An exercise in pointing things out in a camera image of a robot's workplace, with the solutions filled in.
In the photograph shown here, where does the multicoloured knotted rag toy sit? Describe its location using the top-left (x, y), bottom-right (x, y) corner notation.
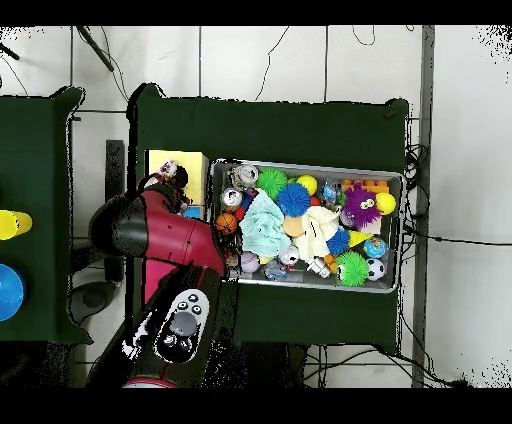
top-left (157, 159), bottom-right (190, 189)

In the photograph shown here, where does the wooden box with three holes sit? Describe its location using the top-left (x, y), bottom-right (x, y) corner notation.
top-left (141, 149), bottom-right (210, 305)

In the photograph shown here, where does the shallow silver mesh bin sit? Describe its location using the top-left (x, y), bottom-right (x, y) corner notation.
top-left (209, 157), bottom-right (403, 295)

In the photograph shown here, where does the mint green cloth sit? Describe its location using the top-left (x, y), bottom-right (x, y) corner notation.
top-left (238, 189), bottom-right (293, 258)

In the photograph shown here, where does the small orange basketball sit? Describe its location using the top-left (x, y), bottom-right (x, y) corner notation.
top-left (215, 211), bottom-right (240, 236)

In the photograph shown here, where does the silver drink can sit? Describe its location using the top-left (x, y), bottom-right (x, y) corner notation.
top-left (232, 163), bottom-right (260, 189)

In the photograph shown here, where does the blue spiky ball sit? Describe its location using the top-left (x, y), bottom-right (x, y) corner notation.
top-left (275, 182), bottom-right (312, 218)

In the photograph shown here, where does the cream cloth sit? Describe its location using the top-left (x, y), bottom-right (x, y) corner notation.
top-left (293, 205), bottom-right (341, 262)

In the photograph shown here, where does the dark green table cloth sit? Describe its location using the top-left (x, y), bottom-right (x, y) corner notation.
top-left (125, 82), bottom-right (411, 348)
top-left (0, 85), bottom-right (93, 345)

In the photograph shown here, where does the purple spiky monster toy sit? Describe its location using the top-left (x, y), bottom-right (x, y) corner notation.
top-left (342, 184), bottom-right (381, 228)

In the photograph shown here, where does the green spiky ball with eyes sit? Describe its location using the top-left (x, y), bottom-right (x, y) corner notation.
top-left (334, 250), bottom-right (370, 288)

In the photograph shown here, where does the orange toy building block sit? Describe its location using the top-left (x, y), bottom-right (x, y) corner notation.
top-left (341, 178), bottom-right (390, 195)

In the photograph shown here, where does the small soccer ball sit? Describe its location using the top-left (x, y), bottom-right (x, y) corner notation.
top-left (365, 257), bottom-right (386, 281)

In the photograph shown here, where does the yellow cup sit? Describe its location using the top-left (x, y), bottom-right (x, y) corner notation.
top-left (0, 209), bottom-right (34, 241)

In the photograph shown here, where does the blue bowl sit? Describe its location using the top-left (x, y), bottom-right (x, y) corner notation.
top-left (0, 263), bottom-right (27, 322)

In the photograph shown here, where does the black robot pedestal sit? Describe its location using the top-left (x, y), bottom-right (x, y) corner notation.
top-left (239, 341), bottom-right (309, 388)

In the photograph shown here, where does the black cable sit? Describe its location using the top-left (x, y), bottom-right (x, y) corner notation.
top-left (402, 223), bottom-right (512, 247)

